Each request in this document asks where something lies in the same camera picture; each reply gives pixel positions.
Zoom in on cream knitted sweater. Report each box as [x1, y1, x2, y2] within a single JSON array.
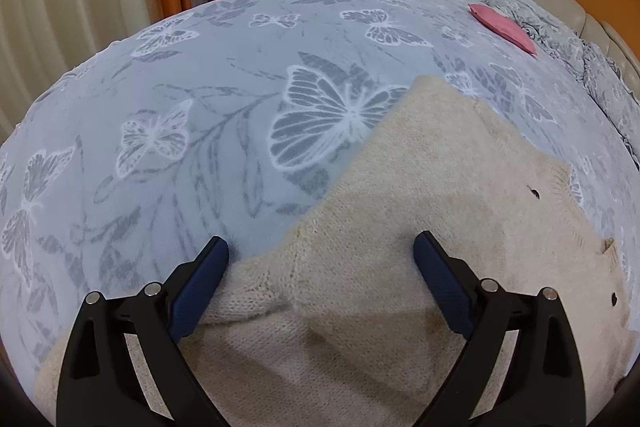
[[34, 76, 637, 426]]

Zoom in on blue butterfly print bedspread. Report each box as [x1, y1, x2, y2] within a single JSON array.
[[1, 0, 639, 389]]

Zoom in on grey floral pillow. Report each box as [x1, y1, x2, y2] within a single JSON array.
[[483, 0, 639, 153]]

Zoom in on pink folded cloth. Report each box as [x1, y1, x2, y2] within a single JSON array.
[[468, 3, 537, 56]]

